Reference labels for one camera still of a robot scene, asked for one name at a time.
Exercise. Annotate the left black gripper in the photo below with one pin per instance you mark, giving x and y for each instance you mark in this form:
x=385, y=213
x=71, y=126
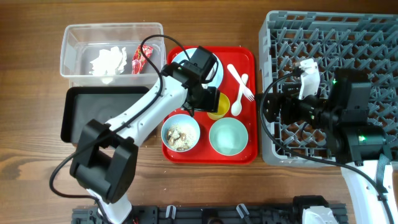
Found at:
x=211, y=104

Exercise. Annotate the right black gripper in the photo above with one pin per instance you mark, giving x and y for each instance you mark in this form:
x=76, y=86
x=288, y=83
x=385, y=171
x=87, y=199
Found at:
x=290, y=99

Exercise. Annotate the yellow plastic cup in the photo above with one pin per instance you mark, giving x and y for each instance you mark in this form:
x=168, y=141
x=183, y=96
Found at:
x=223, y=108

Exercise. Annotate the blue bowl with food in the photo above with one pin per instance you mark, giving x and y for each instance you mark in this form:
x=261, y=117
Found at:
x=179, y=119

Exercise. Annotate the mint green bowl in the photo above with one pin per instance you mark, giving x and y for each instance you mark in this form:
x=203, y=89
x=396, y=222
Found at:
x=228, y=136

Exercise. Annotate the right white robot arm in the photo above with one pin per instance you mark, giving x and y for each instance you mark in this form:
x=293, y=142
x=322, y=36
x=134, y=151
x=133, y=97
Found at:
x=360, y=148

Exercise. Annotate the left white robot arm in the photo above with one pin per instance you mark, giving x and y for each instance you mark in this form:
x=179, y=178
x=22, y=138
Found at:
x=106, y=153

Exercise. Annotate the grey dishwasher rack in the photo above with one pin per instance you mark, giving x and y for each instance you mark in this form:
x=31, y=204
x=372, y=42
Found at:
x=366, y=42

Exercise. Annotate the black waste tray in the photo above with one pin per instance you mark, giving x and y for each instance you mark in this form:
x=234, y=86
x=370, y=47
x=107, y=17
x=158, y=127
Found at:
x=84, y=103

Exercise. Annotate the light blue plate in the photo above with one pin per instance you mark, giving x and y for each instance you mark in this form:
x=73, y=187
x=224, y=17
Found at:
x=217, y=71

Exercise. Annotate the white plastic spoon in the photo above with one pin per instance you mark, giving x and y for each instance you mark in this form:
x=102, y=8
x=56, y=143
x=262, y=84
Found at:
x=236, y=107

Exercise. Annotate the white plastic fork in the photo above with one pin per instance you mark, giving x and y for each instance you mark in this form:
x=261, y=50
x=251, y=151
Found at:
x=246, y=91

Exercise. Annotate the rice and food scraps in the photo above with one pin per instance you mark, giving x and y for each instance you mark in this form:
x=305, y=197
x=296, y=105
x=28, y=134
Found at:
x=181, y=137

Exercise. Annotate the red plastic tray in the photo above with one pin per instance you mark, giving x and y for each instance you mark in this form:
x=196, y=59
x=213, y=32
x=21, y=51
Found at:
x=203, y=153

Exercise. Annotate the red snack wrapper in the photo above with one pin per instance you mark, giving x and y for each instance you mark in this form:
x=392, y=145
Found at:
x=138, y=60

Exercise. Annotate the crumpled white tissue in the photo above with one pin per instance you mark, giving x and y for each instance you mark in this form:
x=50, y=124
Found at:
x=109, y=62

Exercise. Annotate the clear plastic bin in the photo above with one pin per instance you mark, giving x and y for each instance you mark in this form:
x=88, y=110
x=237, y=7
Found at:
x=82, y=43

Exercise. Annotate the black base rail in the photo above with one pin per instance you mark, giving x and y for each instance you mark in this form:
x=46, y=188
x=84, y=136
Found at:
x=277, y=213

